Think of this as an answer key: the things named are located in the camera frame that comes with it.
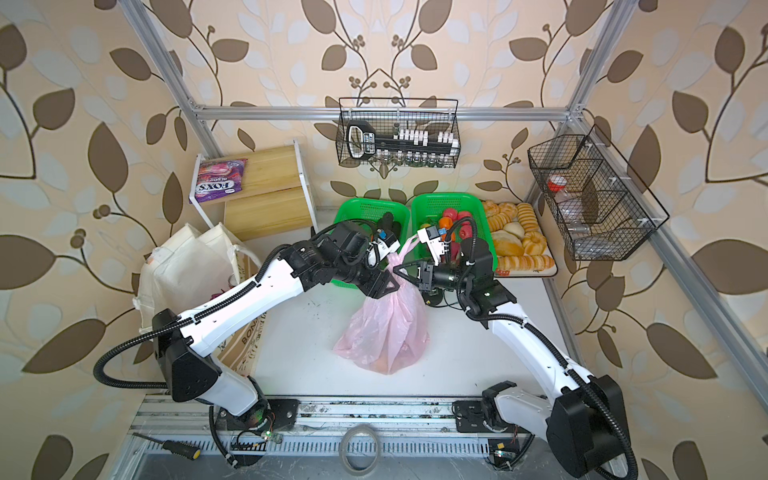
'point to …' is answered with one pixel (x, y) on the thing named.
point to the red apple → (452, 213)
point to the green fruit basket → (428, 209)
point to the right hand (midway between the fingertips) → (396, 273)
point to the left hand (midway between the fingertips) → (394, 279)
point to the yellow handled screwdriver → (180, 449)
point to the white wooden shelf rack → (273, 197)
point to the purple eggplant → (387, 223)
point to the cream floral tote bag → (191, 269)
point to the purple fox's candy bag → (218, 178)
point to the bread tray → (520, 244)
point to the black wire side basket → (603, 210)
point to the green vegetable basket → (371, 210)
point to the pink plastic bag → (391, 329)
